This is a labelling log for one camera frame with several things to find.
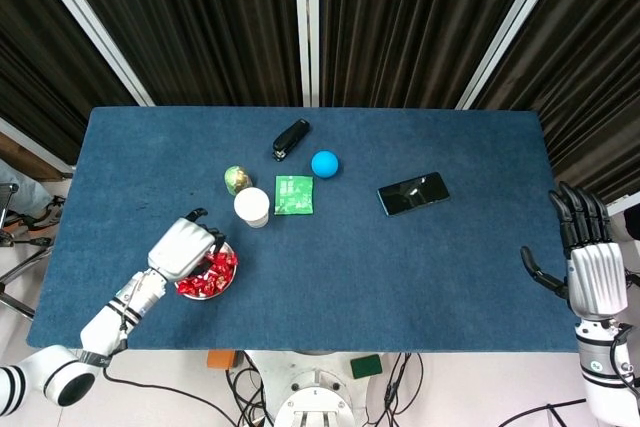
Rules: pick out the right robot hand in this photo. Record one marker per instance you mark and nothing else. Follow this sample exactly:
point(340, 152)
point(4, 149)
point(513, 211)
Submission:
point(597, 277)

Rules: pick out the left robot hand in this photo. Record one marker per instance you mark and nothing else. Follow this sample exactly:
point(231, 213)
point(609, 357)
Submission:
point(180, 247)

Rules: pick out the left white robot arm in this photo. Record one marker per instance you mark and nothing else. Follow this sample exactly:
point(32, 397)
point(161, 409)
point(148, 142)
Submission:
point(105, 327)

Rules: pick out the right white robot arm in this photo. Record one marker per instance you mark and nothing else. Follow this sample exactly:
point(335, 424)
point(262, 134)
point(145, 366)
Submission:
point(600, 382)

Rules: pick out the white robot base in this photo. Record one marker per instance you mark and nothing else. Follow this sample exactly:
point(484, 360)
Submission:
point(320, 397)

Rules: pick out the round metal plate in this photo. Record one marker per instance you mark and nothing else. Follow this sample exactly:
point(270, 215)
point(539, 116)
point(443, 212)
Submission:
point(202, 299)

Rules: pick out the white paper cup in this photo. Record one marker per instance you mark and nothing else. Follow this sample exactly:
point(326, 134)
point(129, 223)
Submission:
point(251, 204)

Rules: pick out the red wrapped candy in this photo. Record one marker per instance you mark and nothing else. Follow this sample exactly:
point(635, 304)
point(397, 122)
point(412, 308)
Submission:
point(215, 267)
point(227, 261)
point(222, 279)
point(207, 288)
point(189, 288)

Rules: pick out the yellow-green round fruit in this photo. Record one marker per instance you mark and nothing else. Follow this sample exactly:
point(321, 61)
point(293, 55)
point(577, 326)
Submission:
point(237, 178)

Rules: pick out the orange box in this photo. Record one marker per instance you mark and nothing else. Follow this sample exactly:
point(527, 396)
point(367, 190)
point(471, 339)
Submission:
point(221, 360)

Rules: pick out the green sachet packet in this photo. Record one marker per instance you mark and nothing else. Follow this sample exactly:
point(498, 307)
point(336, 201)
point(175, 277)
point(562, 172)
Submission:
point(294, 194)

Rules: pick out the grey shoe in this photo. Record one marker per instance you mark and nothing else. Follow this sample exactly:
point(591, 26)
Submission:
point(47, 214)

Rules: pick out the black stapler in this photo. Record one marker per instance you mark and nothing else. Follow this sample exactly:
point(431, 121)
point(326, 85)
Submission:
point(290, 139)

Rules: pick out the person leg in jeans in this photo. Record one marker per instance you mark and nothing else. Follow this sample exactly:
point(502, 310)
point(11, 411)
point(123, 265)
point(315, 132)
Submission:
point(25, 187)

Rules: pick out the blue ball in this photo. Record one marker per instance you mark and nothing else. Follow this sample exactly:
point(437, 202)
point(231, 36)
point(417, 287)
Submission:
point(325, 164)

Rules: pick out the black metal chair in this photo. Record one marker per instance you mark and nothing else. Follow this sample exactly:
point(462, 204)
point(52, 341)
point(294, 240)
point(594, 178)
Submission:
point(15, 272)

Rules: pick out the blue table cloth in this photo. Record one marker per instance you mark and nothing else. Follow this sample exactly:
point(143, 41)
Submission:
point(350, 272)

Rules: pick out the black smartphone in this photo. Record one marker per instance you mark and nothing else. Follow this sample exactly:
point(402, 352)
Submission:
point(412, 193)

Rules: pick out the black curtain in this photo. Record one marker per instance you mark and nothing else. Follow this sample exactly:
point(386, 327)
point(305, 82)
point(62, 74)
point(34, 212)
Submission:
point(590, 72)
point(425, 22)
point(40, 47)
point(200, 22)

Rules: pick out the dark green box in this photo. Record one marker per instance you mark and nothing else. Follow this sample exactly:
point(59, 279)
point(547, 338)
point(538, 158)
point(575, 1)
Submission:
point(366, 367)

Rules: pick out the white frame post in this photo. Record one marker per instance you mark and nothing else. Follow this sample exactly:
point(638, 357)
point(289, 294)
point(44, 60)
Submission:
point(615, 207)
point(35, 144)
point(300, 22)
point(88, 22)
point(516, 22)

